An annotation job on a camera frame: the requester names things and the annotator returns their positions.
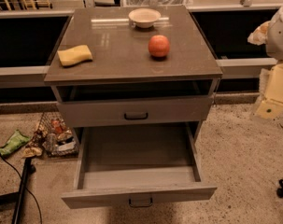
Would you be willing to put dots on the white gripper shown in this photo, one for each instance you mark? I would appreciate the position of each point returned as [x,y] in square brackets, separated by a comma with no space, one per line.
[280,36]

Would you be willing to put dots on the green snack bag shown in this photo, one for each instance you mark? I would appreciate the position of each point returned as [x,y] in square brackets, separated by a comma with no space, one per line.
[14,142]

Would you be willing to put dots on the open grey lower drawer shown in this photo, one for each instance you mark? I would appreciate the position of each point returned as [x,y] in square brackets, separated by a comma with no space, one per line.
[138,165]

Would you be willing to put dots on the yellow sponge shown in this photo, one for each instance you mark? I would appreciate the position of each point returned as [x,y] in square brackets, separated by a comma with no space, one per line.
[77,54]

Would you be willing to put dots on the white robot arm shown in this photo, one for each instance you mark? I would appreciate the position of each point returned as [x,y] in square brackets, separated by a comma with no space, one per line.
[274,43]

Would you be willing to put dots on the black floor stand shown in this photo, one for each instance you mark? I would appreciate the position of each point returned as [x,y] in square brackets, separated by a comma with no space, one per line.
[18,197]

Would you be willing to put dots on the red apple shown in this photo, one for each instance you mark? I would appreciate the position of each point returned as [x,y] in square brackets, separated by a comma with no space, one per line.
[159,46]

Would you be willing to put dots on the yellow snack bag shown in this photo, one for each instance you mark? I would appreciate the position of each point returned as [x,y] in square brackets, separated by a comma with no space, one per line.
[30,152]

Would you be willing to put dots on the grey drawer cabinet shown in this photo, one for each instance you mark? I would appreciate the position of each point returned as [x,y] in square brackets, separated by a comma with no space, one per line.
[123,69]

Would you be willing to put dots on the wire basket of snacks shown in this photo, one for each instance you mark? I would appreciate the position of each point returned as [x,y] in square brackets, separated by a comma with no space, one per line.
[54,136]

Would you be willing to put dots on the closed grey upper drawer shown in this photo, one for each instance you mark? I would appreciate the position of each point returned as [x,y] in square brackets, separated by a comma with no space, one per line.
[135,111]

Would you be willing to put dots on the white ceramic bowl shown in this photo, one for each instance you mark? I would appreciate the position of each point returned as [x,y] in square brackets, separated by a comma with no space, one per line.
[144,17]

